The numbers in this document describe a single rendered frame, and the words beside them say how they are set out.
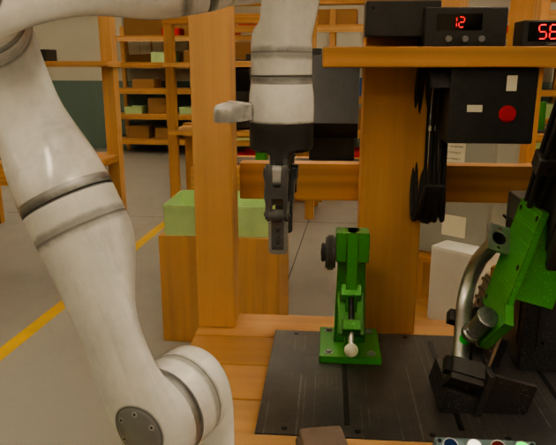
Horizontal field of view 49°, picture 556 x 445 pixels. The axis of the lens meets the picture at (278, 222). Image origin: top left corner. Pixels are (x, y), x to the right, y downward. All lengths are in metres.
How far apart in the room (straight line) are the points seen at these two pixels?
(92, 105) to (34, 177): 11.58
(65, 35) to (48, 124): 11.71
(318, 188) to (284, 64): 0.83
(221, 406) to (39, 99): 0.35
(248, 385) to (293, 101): 0.73
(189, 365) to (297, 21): 0.38
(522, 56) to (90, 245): 0.95
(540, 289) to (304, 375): 0.48
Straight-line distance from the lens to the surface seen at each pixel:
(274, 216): 0.66
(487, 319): 1.11
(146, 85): 11.08
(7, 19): 0.62
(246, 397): 1.23
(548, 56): 1.32
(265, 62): 0.69
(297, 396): 1.19
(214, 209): 1.43
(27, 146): 0.62
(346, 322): 1.27
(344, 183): 1.48
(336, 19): 8.07
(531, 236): 1.09
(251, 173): 1.49
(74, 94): 12.30
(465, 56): 1.28
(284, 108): 0.68
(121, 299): 0.58
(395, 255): 1.44
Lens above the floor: 1.50
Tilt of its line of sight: 14 degrees down
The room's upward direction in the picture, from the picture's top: straight up
